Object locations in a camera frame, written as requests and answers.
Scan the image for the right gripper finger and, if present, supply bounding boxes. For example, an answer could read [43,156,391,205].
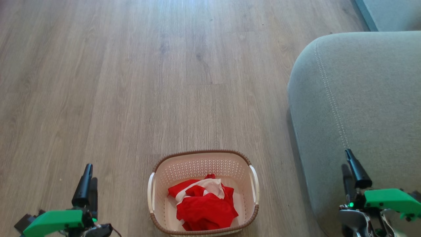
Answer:
[341,164,356,204]
[345,149,373,189]

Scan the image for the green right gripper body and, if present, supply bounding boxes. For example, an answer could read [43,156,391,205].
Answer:
[347,188,421,237]

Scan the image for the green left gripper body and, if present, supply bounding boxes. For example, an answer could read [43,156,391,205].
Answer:
[22,206,99,237]

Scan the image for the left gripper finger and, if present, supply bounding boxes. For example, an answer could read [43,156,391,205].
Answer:
[72,164,93,208]
[89,178,98,213]

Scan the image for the red and white cloth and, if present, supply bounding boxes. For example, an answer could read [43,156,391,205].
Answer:
[168,174,239,231]

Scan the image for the grey fabric sofa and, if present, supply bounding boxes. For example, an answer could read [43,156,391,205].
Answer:
[288,31,421,237]

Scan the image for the beige perforated laundry basket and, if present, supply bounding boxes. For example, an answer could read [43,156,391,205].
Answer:
[147,150,260,237]

